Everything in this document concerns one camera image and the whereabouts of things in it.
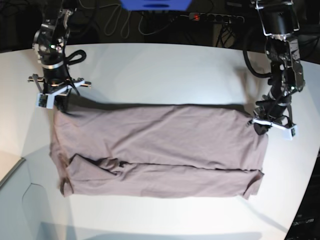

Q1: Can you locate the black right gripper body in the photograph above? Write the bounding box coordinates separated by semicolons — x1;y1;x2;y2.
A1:
41;64;73;94

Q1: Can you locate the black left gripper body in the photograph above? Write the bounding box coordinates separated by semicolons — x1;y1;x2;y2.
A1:
254;98;292;125

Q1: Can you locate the mauve grey t-shirt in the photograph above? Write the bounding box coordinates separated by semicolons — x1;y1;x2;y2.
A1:
50;105;269;199

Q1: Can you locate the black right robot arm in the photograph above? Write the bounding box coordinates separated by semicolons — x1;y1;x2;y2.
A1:
27;7;91;112

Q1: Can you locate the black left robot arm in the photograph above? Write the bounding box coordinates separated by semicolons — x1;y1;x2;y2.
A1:
242;0;305;140

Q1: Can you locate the black keyboard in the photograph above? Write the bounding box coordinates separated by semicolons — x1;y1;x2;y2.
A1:
285;156;320;240

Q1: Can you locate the blue plastic box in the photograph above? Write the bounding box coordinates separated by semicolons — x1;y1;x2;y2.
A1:
120;0;192;11

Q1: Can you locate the black power strip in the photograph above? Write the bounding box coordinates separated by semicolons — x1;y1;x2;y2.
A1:
188;12;245;24

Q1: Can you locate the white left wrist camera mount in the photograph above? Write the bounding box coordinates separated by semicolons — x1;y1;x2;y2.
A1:
246;115;298;141

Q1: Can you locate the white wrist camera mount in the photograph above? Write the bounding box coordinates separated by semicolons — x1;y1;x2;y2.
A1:
246;115;298;141
27;74;92;109

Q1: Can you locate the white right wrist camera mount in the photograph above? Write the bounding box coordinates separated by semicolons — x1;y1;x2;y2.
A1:
27;74;92;109

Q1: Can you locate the white loose cable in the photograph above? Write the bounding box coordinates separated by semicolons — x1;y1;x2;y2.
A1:
103;9;176;36

